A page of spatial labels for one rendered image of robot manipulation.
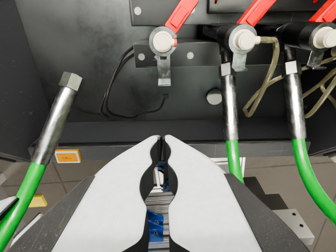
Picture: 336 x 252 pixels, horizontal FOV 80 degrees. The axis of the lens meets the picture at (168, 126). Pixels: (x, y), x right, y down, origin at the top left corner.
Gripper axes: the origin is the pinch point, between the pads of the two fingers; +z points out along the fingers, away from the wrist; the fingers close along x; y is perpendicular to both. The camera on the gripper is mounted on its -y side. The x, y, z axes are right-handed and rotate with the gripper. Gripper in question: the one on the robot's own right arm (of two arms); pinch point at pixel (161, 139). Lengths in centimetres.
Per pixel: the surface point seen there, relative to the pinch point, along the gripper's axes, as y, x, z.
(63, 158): 19.7, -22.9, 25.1
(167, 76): -1.0, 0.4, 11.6
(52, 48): -1.4, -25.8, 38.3
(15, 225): 9.3, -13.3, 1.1
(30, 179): 6.6, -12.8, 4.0
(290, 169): 106, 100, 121
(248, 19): -6.3, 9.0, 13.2
